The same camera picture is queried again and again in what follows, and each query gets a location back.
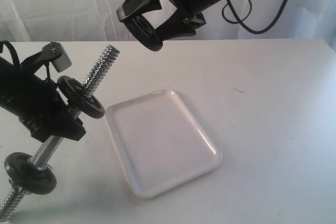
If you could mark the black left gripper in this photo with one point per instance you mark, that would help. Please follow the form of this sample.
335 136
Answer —
39 106

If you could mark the black weight plate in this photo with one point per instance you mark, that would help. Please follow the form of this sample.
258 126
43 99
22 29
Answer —
40 182
144 32
73 91

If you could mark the chrome threaded dumbbell bar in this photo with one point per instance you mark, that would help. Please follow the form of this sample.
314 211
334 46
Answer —
40 159

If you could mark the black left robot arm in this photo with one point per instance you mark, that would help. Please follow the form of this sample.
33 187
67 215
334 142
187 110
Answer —
37 104

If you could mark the white backdrop curtain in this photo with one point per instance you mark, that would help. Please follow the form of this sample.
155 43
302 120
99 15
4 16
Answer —
96 20

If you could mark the white rectangular plastic tray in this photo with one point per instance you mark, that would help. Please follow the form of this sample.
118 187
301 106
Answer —
160 143

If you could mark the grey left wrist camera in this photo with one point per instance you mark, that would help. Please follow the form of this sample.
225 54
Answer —
55 53

